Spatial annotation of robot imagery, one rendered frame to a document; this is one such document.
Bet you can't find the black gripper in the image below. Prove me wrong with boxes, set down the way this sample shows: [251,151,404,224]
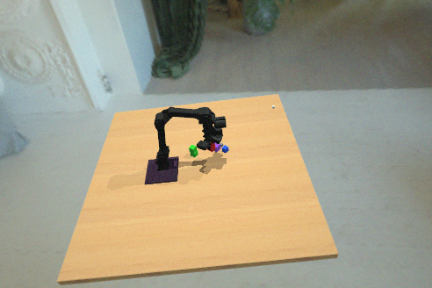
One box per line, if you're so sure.
[197,127,222,151]

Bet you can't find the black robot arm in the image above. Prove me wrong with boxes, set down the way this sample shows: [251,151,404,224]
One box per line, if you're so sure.
[154,106,227,170]

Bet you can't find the red block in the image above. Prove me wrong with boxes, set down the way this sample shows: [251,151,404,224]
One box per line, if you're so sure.
[209,143,216,152]

